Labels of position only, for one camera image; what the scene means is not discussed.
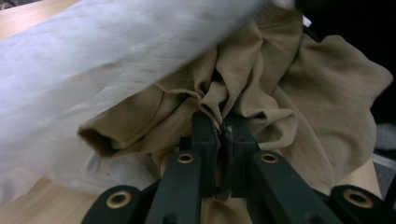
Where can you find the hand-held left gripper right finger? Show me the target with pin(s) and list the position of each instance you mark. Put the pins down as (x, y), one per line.
(246, 161)

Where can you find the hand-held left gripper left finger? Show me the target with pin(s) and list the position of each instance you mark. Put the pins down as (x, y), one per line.
(199, 161)

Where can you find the tan garment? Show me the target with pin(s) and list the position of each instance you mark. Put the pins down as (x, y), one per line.
(280, 87)

